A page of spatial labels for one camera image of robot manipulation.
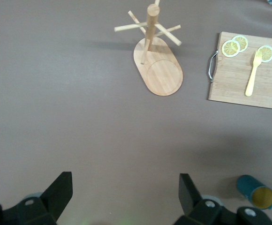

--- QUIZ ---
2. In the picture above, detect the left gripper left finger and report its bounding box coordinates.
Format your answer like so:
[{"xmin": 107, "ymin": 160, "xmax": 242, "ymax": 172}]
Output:
[{"xmin": 0, "ymin": 172, "xmax": 73, "ymax": 225}]

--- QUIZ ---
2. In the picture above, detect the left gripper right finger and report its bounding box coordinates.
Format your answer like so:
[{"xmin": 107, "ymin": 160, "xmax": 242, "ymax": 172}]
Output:
[{"xmin": 173, "ymin": 173, "xmax": 272, "ymax": 225}]

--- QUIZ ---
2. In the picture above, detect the dark teal cup yellow inside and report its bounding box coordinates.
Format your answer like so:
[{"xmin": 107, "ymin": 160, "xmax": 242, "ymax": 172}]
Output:
[{"xmin": 236, "ymin": 174, "xmax": 272, "ymax": 210}]

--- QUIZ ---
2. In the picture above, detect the wooden mug tree rack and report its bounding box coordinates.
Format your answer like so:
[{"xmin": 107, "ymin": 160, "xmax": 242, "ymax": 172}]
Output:
[{"xmin": 114, "ymin": 0, "xmax": 184, "ymax": 96}]

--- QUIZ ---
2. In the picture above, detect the brown table mat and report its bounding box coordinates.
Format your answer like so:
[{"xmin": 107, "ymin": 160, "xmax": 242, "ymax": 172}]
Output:
[{"xmin": 0, "ymin": 0, "xmax": 272, "ymax": 225}]

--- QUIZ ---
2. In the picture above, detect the yellow plastic fork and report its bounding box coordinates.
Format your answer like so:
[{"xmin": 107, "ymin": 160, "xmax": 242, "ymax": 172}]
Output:
[{"xmin": 245, "ymin": 50, "xmax": 263, "ymax": 97}]

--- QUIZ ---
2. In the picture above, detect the lemon slice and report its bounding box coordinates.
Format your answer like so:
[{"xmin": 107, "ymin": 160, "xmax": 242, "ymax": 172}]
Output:
[
  {"xmin": 221, "ymin": 39, "xmax": 241, "ymax": 58},
  {"xmin": 232, "ymin": 35, "xmax": 249, "ymax": 52},
  {"xmin": 257, "ymin": 45, "xmax": 272, "ymax": 63}
]

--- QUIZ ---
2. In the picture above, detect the bamboo cutting board metal handle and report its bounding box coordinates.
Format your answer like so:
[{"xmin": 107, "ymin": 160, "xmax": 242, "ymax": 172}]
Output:
[{"xmin": 207, "ymin": 31, "xmax": 272, "ymax": 111}]

